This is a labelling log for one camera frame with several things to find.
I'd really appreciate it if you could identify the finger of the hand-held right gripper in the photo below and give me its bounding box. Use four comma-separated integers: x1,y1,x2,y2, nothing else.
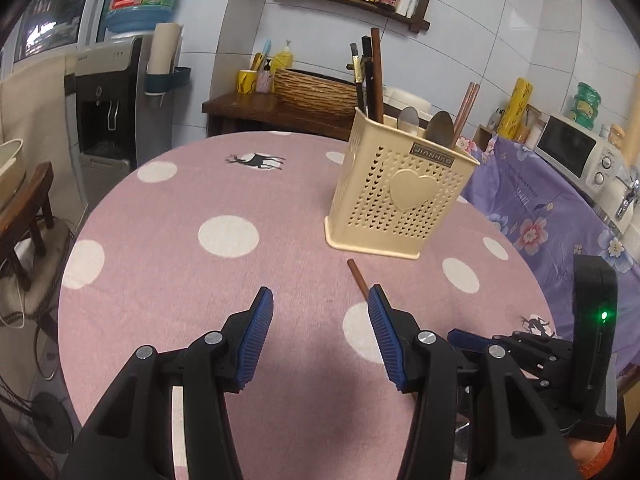
446,328,573,372
517,367,575,403

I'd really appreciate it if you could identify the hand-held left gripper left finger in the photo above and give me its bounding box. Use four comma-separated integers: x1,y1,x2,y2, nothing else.
60,286,275,480

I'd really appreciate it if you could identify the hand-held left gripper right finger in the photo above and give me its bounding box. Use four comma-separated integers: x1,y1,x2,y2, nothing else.
366,284,566,480

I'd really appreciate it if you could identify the cream perforated utensil holder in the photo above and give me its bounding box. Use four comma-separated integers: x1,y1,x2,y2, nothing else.
324,106,481,261

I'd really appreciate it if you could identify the metal spoon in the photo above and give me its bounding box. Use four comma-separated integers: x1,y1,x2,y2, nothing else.
397,106,421,137

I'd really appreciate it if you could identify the reddish brown wooden chopstick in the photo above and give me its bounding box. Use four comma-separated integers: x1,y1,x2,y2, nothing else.
452,82,475,146
456,85,481,150

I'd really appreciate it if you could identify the black chopstick with gold band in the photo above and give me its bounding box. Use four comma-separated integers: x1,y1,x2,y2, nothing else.
361,35,376,120
349,42,369,117

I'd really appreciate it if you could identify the dark brown wooden chopstick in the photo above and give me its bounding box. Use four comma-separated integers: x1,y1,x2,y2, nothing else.
370,28,386,124

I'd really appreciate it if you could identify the purple floral cloth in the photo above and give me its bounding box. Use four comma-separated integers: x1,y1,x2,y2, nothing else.
457,135,640,391

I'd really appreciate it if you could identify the chrome tap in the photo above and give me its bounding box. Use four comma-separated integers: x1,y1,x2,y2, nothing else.
615,165,640,221

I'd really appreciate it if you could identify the light wooden box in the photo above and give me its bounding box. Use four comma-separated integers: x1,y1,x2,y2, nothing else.
472,125,498,153

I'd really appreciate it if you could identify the white microwave oven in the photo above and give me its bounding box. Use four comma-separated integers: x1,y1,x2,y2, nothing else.
535,112,626,193

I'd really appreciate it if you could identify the black round fan base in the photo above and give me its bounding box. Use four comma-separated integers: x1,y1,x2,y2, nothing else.
30,392,76,453

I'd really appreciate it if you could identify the dark wooden counter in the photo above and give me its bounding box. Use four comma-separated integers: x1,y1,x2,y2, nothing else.
201,92,351,141

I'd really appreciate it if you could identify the yellow wrap roll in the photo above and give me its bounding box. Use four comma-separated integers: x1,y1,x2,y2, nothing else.
497,77,533,141

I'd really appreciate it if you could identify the woven basket basin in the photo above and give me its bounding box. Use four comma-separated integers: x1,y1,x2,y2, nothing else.
272,67,358,118

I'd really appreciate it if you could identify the dark wooden stool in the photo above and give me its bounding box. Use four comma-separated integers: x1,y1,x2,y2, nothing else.
0,160,56,291

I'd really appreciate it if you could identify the yellow soap bottle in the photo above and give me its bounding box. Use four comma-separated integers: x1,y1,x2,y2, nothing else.
270,40,293,71

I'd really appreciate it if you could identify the water dispenser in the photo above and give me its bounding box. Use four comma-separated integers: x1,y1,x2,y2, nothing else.
74,35,173,173

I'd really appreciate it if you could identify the window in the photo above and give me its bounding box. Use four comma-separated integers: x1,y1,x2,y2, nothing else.
12,0,116,63

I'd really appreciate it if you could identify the dark teal wall holder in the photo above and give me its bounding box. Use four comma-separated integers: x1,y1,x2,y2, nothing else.
144,66,193,97

